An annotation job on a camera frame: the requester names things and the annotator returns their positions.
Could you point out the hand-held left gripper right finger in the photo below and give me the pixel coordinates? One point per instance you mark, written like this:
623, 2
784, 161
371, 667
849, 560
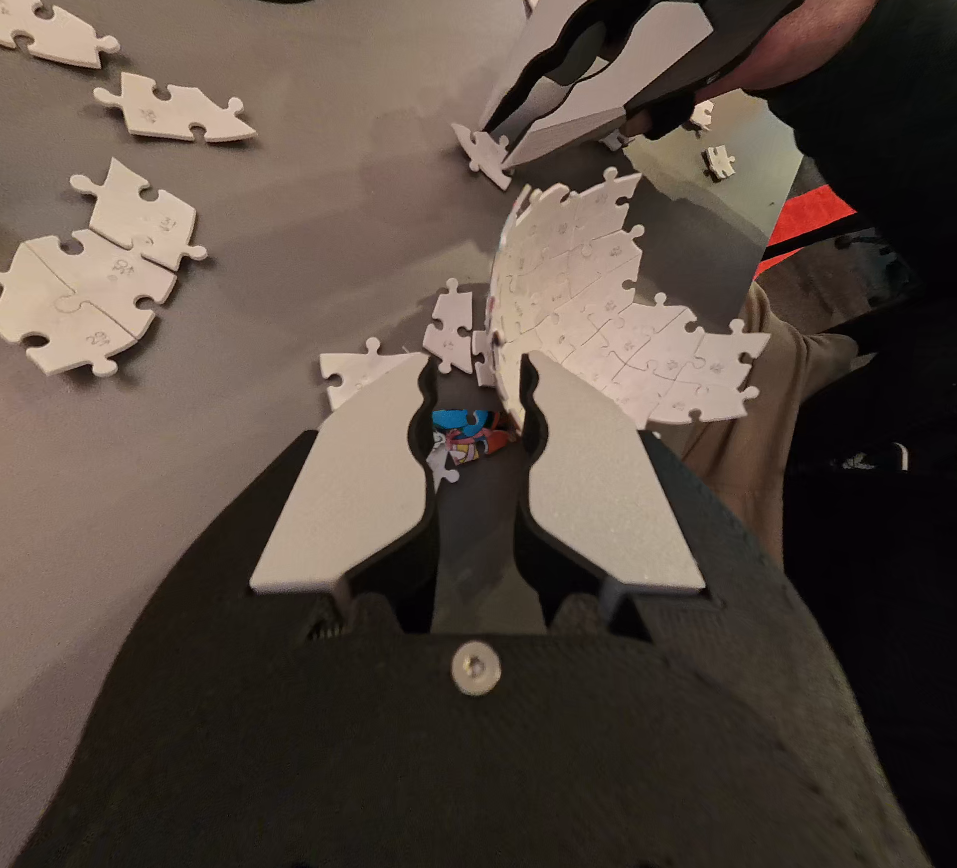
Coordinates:
605, 501

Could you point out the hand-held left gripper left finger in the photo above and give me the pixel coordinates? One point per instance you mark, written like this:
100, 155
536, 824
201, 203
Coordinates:
359, 486

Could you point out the partly built puzzle ball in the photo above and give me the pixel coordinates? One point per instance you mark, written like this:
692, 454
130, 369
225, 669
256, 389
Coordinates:
598, 299

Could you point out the person's right forearm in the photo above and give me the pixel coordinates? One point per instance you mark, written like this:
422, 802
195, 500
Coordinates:
882, 98

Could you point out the colourful puzzle piece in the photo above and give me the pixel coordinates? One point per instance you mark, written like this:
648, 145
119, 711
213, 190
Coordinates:
471, 434

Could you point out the joined white puzzle pieces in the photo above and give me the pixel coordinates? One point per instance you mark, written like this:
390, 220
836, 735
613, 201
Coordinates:
75, 299

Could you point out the person's right hand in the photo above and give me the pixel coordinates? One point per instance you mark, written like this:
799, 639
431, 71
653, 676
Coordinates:
807, 23

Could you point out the red chair part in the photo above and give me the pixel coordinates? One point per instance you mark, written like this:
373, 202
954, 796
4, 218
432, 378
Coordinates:
807, 217

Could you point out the black chair base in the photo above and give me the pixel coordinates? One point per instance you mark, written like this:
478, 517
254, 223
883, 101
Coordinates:
845, 270

